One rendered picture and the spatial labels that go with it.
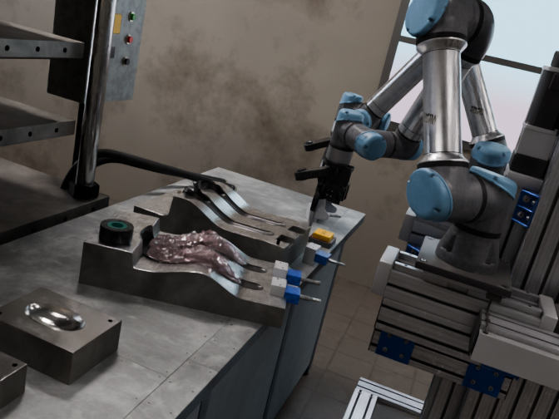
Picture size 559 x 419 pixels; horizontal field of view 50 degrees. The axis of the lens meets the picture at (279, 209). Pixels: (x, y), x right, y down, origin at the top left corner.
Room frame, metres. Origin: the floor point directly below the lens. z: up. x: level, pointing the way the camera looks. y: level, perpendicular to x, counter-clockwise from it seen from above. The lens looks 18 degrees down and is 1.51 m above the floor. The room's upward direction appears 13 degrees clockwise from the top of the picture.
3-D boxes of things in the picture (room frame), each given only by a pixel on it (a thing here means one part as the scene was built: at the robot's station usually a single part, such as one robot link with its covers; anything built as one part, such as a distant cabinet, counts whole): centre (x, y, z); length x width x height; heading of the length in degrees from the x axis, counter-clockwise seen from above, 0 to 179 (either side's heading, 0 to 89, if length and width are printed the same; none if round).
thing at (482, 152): (1.89, -0.61, 1.20); 0.13 x 0.12 x 0.14; 158
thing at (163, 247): (1.43, 0.18, 0.90); 0.26 x 0.18 x 0.08; 91
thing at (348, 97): (2.20, -0.17, 1.24); 0.09 x 0.08 x 0.11; 68
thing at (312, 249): (1.75, -0.17, 0.83); 0.13 x 0.05 x 0.05; 71
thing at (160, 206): (1.79, 0.16, 0.87); 0.50 x 0.26 x 0.14; 73
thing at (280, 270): (1.49, -0.09, 0.86); 0.13 x 0.05 x 0.05; 91
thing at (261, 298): (1.42, 0.18, 0.86); 0.50 x 0.26 x 0.11; 91
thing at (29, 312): (1.01, 0.37, 0.84); 0.20 x 0.15 x 0.07; 73
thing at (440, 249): (1.41, -0.48, 1.09); 0.15 x 0.15 x 0.10
